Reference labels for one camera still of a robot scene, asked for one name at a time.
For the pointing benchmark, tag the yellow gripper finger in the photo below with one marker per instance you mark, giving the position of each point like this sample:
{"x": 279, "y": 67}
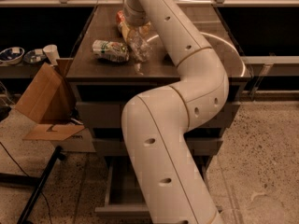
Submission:
{"x": 127, "y": 32}

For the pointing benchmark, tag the clear plastic water bottle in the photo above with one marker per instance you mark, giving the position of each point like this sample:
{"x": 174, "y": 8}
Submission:
{"x": 137, "y": 41}

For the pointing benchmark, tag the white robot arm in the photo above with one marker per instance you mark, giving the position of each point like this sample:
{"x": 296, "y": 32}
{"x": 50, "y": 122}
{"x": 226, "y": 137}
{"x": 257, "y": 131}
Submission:
{"x": 154, "y": 122}

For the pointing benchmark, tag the grey drawer cabinet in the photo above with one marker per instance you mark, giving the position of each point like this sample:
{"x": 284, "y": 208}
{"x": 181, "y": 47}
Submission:
{"x": 99, "y": 80}

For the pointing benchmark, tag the top grey drawer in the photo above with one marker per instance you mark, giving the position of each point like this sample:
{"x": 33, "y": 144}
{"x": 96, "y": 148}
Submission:
{"x": 108, "y": 115}

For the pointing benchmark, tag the red soda can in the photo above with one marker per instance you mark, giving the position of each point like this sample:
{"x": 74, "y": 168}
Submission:
{"x": 120, "y": 20}

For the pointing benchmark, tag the green white crushed can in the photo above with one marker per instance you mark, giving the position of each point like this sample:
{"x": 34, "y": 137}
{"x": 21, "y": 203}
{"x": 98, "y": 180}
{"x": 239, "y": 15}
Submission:
{"x": 116, "y": 52}

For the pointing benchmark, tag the white paper cup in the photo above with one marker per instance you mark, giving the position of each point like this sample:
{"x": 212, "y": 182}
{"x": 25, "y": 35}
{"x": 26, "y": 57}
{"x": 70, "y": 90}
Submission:
{"x": 52, "y": 53}

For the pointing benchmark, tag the blue white bowl right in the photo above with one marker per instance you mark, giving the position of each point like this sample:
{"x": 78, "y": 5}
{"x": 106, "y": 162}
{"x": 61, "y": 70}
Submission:
{"x": 35, "y": 56}

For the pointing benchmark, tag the blue white bowl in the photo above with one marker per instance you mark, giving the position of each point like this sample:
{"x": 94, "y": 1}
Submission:
{"x": 11, "y": 56}
{"x": 35, "y": 56}

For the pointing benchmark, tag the brown cardboard box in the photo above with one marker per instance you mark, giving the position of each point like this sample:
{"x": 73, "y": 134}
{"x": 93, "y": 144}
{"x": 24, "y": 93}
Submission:
{"x": 50, "y": 103}

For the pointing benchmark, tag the blue white bowl left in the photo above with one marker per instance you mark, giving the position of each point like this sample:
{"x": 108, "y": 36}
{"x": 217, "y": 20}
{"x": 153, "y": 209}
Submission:
{"x": 11, "y": 56}

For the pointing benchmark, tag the black stand leg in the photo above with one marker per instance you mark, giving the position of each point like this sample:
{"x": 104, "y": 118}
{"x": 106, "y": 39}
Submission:
{"x": 37, "y": 183}

